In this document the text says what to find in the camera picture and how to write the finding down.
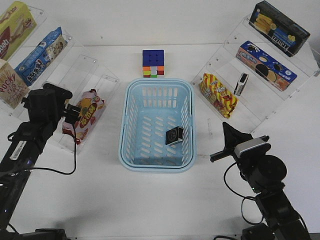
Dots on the pink strawberry snack bag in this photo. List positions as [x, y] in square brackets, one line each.
[91, 109]

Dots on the yellow red snack bag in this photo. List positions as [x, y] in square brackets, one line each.
[215, 92]

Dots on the blue orange Oreo box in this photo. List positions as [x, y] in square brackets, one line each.
[265, 66]

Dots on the black white tissue pack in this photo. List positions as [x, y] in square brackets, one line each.
[241, 83]
[174, 136]

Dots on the black lemon biscuit box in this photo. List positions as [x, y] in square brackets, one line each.
[279, 29]

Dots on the light blue plastic basket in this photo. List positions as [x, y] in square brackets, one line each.
[152, 106]

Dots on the beige Pocky box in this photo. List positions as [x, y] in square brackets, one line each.
[12, 88]

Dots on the blue cookie bag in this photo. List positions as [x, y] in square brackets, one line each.
[41, 57]

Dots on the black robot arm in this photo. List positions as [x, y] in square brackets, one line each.
[27, 143]
[264, 173]

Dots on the yellow green snack box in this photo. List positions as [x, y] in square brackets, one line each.
[16, 24]

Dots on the right clear acrylic shelf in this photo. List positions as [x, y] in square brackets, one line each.
[259, 99]

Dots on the large blue puzzle cube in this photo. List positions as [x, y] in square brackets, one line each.
[153, 58]

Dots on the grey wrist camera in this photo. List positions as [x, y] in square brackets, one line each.
[249, 145]

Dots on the small multicolour puzzle cube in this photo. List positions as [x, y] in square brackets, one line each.
[153, 71]

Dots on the clear acrylic shelf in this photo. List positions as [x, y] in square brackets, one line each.
[74, 69]
[259, 99]

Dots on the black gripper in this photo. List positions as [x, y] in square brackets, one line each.
[48, 104]
[233, 137]

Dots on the left clear acrylic shelf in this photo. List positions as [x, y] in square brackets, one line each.
[74, 69]

